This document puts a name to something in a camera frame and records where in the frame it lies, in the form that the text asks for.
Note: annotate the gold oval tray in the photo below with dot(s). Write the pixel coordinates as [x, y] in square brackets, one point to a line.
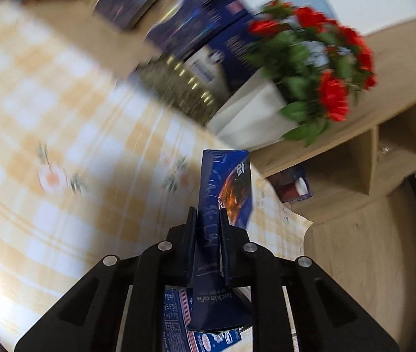
[178, 88]

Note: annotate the blue box with red mark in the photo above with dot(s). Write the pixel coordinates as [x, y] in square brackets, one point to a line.
[231, 7]

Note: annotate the yellow checked floral tablecloth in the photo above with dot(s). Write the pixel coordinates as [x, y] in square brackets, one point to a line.
[46, 135]

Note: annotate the wooden shelf unit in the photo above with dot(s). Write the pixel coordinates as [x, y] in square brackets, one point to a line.
[394, 44]

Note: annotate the white flower vase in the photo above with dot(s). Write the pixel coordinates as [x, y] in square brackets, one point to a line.
[255, 113]

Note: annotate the wooden sideboard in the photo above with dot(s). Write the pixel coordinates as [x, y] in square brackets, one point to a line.
[83, 25]

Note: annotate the red rose plant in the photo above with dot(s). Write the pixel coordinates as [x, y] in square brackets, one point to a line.
[332, 95]

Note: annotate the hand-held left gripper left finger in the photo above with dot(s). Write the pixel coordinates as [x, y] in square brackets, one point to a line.
[192, 249]

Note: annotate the gold and blue gift box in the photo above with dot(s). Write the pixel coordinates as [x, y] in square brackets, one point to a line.
[182, 29]
[131, 0]

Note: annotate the small glass bottle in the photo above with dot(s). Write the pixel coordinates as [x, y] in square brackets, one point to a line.
[384, 150]

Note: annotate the long blue coffee carton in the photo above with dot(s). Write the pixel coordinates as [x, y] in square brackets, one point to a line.
[226, 183]

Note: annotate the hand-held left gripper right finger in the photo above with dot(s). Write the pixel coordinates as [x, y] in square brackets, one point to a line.
[223, 245]

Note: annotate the blue white striped small box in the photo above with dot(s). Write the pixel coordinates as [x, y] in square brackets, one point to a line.
[176, 322]

